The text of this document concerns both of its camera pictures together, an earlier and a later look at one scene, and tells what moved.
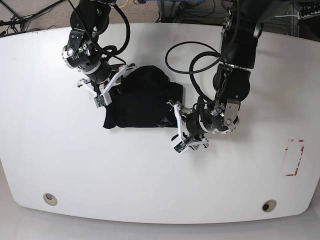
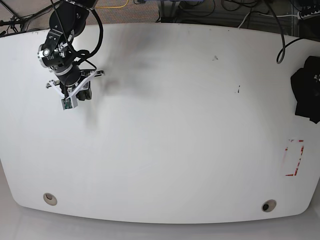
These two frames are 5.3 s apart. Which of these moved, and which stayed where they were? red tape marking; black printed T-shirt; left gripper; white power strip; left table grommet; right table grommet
Moved: left gripper; black printed T-shirt
Stayed: left table grommet; red tape marking; white power strip; right table grommet
